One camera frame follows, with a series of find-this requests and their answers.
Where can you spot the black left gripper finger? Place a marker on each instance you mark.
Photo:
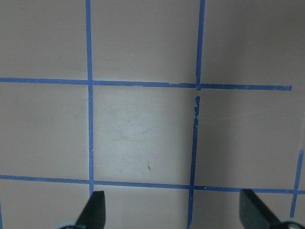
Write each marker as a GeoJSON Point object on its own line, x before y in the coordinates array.
{"type": "Point", "coordinates": [254, 214]}

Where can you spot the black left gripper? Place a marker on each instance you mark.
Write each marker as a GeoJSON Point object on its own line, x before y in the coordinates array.
{"type": "Point", "coordinates": [92, 216]}

